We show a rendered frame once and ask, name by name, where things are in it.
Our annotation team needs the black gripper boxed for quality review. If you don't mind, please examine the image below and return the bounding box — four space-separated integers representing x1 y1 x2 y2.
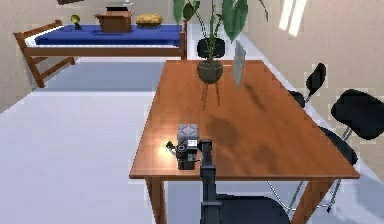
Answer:
165 140 202 171

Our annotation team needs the grey cube with pink hearts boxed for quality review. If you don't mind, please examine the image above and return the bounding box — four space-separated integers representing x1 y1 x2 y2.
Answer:
177 123 200 143

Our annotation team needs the brown wooden table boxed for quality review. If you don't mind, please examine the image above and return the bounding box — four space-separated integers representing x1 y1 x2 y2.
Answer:
128 59 361 224

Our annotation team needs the dark pot on wooden stand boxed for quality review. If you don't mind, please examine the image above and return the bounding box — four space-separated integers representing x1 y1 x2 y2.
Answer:
196 59 225 111

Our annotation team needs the black chair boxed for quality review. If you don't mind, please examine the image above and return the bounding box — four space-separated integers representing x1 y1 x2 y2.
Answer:
214 194 292 224
287 62 328 110
196 36 227 60
266 88 384 214

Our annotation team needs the grey flat upright slab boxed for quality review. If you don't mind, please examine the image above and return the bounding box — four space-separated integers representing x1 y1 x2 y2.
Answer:
231 40 247 90

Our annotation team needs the wooden bed with blue blanket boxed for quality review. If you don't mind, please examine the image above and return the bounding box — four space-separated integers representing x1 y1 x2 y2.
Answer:
13 19 189 89

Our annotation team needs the yellow round basket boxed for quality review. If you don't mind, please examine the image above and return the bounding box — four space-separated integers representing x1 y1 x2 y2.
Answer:
135 12 164 29

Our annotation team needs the brown cardboard box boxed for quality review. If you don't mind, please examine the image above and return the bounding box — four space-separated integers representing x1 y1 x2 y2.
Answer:
93 10 134 34

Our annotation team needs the green house plant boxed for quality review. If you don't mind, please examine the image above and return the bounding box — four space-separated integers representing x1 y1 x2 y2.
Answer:
172 0 270 62

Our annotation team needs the black and white object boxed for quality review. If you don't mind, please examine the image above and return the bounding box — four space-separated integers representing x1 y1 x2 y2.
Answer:
105 0 135 13

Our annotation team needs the green round object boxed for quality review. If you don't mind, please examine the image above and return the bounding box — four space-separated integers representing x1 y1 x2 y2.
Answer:
70 13 83 31

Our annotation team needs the dark brown wall shelf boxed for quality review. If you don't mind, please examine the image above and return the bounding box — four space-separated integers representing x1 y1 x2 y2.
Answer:
56 0 85 6

